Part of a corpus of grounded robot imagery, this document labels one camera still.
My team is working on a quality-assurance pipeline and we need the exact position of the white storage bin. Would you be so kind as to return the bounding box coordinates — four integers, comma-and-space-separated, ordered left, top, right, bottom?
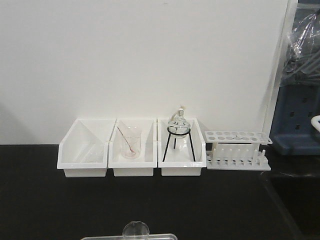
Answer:
57, 118, 116, 178
107, 118, 158, 177
157, 118, 207, 176

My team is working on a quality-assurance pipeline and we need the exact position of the dark blue drying rack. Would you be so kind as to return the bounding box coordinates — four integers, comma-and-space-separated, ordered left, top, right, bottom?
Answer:
270, 85, 320, 156

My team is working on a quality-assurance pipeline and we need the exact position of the white storage bin right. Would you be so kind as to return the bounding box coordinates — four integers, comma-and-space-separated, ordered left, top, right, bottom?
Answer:
157, 118, 207, 176

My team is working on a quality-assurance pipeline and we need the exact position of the glass stirring rod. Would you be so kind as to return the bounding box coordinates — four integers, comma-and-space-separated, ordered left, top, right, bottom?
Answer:
117, 126, 136, 155

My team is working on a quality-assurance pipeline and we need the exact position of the white test tube rack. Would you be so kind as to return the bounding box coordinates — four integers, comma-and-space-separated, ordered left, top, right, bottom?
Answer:
204, 130, 272, 171

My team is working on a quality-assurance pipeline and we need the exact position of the black wire tripod stand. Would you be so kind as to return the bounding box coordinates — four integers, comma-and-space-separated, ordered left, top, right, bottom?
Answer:
162, 127, 196, 162

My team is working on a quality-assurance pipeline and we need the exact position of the silver metal tray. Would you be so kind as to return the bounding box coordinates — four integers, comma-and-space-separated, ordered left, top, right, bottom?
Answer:
81, 233, 178, 240

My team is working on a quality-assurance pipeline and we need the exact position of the clear plastic bag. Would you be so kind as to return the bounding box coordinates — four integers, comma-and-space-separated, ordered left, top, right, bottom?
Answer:
280, 9, 320, 86

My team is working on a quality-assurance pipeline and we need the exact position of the black sink basin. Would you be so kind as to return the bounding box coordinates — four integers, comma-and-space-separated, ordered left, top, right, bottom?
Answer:
260, 171, 320, 240

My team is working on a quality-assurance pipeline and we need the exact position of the glass beaker in bin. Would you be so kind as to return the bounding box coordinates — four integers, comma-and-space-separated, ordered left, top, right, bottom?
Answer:
121, 126, 142, 160

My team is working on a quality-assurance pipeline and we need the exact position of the glass alcohol lamp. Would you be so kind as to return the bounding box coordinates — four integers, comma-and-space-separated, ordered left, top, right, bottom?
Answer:
168, 106, 191, 139

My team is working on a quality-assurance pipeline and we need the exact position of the white storage bin left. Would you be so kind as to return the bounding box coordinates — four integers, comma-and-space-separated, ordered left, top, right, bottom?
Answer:
57, 118, 116, 178

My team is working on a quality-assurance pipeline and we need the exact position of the clear glass beaker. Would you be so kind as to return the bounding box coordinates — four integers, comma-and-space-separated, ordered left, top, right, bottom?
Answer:
122, 220, 150, 240

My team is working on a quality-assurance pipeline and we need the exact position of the white storage bin middle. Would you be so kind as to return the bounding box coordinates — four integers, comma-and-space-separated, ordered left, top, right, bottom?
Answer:
107, 118, 158, 177

